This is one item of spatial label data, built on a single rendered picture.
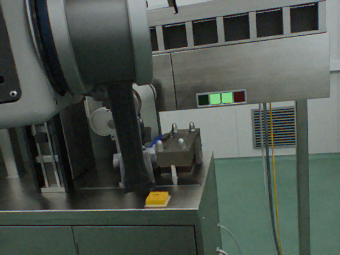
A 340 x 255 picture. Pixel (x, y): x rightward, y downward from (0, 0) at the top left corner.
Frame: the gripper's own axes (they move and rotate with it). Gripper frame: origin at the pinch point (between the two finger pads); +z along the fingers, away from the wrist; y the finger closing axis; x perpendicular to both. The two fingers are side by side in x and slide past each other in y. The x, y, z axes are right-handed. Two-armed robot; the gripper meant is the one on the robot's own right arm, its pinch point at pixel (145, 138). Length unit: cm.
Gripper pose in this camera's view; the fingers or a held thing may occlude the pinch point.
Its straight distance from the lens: 139.7
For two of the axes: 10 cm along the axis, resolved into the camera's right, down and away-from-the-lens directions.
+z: 2.3, 2.1, 9.5
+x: -0.1, -9.8, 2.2
